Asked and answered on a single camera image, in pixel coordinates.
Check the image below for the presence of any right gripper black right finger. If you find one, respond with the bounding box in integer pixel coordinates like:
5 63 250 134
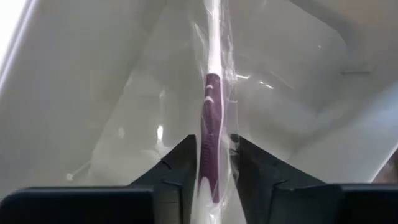
230 134 398 224

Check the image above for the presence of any purple toothbrush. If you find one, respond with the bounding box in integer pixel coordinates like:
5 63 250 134
189 0 240 224

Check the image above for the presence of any grey plastic bin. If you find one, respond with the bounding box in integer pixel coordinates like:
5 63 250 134
0 0 398 200

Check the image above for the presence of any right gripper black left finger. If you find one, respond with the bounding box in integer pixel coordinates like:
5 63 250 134
0 134 198 224

